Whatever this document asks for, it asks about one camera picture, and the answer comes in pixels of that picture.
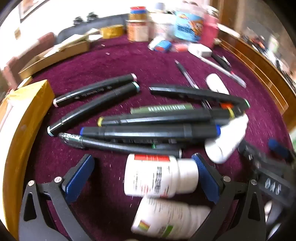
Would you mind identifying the white small box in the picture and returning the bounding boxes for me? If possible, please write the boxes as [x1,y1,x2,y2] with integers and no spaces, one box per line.
[188,43,213,58]

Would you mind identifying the black marker teal caps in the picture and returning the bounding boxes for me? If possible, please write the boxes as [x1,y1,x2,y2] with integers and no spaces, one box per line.
[47,82,141,137]

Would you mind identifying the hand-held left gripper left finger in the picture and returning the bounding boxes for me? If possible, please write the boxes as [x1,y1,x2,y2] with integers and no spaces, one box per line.
[18,153,95,241]

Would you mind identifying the black marker olive caps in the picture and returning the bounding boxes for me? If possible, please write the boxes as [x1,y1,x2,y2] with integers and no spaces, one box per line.
[110,138,179,150]

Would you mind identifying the black marker yellow caps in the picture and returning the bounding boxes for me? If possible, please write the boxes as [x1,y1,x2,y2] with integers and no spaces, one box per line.
[97,108,236,127]

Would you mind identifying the black marker green caps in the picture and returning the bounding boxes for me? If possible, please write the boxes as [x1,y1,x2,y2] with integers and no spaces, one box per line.
[149,85,251,109]

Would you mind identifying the wall picture frame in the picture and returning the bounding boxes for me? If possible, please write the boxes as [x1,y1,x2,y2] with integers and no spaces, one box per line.
[18,0,51,23]

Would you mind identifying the black marker pink caps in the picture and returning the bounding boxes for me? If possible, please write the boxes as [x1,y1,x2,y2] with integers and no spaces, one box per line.
[53,73,138,108]

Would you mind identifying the white bottle red label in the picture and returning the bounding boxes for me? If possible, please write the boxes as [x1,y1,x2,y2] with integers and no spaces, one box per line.
[124,153,200,198]

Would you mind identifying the pink container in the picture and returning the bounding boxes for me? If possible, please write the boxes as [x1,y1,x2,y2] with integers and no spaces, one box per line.
[203,16,220,48]

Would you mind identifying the long cardboard box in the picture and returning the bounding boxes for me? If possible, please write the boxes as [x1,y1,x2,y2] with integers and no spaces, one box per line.
[18,40,91,80]

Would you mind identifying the jar red blue lid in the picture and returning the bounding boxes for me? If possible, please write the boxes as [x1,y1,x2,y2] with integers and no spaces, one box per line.
[129,6,149,21]

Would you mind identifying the black leather sofa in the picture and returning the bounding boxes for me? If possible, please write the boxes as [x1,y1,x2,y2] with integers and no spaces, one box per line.
[56,13,130,44]

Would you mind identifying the clear ballpoint pen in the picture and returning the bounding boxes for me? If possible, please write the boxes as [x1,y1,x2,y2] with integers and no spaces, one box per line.
[174,59,200,90]

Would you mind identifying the wooden sideboard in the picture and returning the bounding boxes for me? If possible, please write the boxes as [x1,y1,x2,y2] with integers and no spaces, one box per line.
[217,0,296,130]

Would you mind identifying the white oval eraser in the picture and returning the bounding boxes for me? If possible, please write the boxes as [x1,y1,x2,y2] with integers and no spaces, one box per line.
[206,73,230,95]

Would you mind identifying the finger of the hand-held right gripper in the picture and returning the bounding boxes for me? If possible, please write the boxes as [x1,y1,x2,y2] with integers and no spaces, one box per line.
[237,140,262,172]
[268,138,291,161]

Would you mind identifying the dark green rectangular stick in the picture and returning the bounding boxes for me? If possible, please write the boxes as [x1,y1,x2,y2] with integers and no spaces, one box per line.
[130,103,195,114]

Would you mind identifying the thin black pen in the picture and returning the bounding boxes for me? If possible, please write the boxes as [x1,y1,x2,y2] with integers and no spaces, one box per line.
[58,133,183,158]

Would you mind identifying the gold tray white lining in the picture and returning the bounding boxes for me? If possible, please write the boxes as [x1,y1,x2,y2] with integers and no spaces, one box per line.
[0,79,56,240]

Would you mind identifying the blue printed snack bag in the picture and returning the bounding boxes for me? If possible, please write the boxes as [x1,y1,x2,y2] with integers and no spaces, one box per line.
[173,9,205,43]

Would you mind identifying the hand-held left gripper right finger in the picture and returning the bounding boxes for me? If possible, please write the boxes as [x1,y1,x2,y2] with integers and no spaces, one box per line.
[191,153,267,241]

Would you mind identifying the white bottle green label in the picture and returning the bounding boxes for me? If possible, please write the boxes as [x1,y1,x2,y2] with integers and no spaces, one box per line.
[131,198,212,240]

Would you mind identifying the black marker blue caps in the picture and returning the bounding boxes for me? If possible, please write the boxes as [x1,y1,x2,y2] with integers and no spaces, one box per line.
[80,124,222,140]

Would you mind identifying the maroon armchair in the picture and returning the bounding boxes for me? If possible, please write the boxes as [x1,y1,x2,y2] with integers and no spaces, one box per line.
[0,32,56,90]

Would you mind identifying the plain white bottle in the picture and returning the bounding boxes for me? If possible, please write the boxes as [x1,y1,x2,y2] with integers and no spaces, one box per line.
[204,114,249,164]

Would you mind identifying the white pen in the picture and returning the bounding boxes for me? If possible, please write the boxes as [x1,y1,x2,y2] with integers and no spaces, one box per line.
[201,56,247,88]

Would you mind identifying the small yellow block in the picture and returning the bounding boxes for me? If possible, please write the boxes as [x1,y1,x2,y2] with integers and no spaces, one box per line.
[17,77,33,90]

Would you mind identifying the maroon tablecloth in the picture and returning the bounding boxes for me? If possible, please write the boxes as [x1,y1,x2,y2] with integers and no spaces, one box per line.
[28,34,296,241]

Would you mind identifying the gold tape roll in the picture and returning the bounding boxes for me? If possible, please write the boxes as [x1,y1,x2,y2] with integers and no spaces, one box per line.
[100,24,127,39]

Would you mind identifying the blue and white eraser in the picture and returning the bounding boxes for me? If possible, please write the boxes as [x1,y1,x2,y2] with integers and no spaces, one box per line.
[148,37,173,53]

